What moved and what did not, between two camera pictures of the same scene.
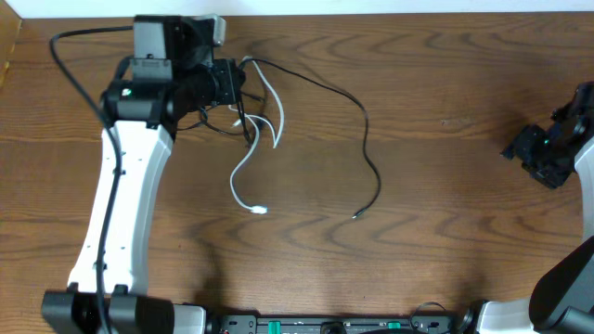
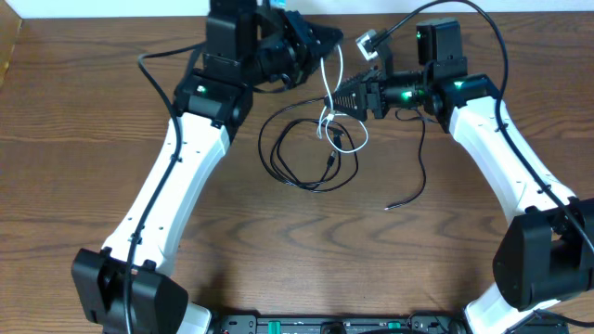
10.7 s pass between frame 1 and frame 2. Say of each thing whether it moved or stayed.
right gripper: moved
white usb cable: moved
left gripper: moved
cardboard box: stayed
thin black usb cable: moved
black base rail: stayed
